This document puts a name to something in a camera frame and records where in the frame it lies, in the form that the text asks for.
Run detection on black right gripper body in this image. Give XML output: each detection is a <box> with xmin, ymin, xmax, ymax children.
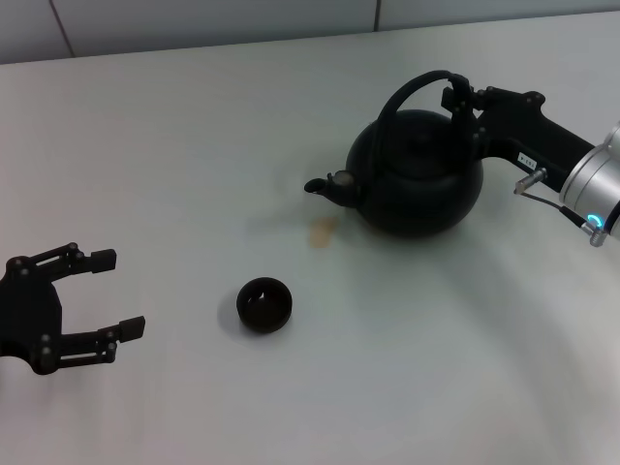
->
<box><xmin>473</xmin><ymin>85</ymin><xmax>596</xmax><ymax>191</ymax></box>

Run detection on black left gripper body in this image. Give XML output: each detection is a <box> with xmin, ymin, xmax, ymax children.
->
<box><xmin>0</xmin><ymin>256</ymin><xmax>64</xmax><ymax>377</ymax></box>

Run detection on black round teapot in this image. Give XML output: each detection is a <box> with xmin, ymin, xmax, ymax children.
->
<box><xmin>303</xmin><ymin>70</ymin><xmax>485</xmax><ymax>238</ymax></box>

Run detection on small black teacup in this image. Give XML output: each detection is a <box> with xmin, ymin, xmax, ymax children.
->
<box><xmin>235</xmin><ymin>276</ymin><xmax>294</xmax><ymax>335</ymax></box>

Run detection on brown tea spill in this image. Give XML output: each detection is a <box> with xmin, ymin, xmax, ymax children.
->
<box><xmin>308</xmin><ymin>217</ymin><xmax>339</xmax><ymax>249</ymax></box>

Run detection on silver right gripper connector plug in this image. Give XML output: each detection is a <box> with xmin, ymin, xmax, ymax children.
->
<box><xmin>513</xmin><ymin>167</ymin><xmax>548</xmax><ymax>194</ymax></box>

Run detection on thin right gripper cable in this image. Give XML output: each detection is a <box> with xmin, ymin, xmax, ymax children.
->
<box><xmin>520</xmin><ymin>191</ymin><xmax>611</xmax><ymax>248</ymax></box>

